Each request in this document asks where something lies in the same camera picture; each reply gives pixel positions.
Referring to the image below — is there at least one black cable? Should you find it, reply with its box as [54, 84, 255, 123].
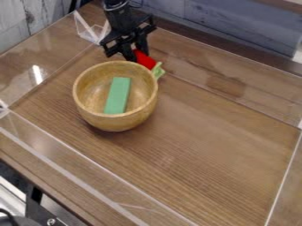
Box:
[0, 207, 24, 226]

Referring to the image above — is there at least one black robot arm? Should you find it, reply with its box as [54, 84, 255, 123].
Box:
[98, 0, 156, 62]

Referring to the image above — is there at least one clear acrylic corner bracket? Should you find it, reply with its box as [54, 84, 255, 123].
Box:
[73, 11, 110, 45]

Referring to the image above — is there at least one black metal table bracket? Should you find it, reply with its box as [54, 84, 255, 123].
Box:
[24, 183, 77, 226]

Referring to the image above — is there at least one wooden bowl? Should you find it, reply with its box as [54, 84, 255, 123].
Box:
[72, 61, 157, 132]

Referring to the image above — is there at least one clear acrylic table guard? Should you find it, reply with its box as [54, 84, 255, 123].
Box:
[0, 18, 302, 226]

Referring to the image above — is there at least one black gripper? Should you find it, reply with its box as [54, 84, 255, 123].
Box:
[100, 14, 156, 62]

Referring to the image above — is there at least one red plush strawberry toy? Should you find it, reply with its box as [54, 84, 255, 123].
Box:
[133, 49, 165, 79]

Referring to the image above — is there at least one green rectangular block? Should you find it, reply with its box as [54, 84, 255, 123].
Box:
[104, 77, 131, 114]

